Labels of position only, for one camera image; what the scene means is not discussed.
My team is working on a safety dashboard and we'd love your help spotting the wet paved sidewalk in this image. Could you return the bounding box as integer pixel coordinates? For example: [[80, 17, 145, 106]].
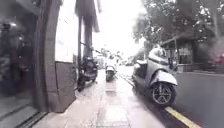
[[31, 68, 168, 128]]

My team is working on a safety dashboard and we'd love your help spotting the small white scooter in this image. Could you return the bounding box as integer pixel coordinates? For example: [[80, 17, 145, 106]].
[[104, 54, 120, 83]]

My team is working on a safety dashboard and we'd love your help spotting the silver white scooter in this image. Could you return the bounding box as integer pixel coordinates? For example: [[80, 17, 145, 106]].
[[131, 44, 179, 108]]

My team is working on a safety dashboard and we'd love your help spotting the building with dark pillar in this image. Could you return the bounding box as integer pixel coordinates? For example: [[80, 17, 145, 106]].
[[0, 0, 101, 128]]

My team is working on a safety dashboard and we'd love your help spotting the black scooter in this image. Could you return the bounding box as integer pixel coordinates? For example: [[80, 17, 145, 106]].
[[76, 54, 100, 93]]

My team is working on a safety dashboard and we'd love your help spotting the dark roadside building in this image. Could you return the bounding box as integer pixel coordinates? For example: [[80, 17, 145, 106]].
[[160, 31, 224, 74]]

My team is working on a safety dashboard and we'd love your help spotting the row of trees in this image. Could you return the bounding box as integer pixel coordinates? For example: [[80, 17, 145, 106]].
[[132, 0, 224, 61]]

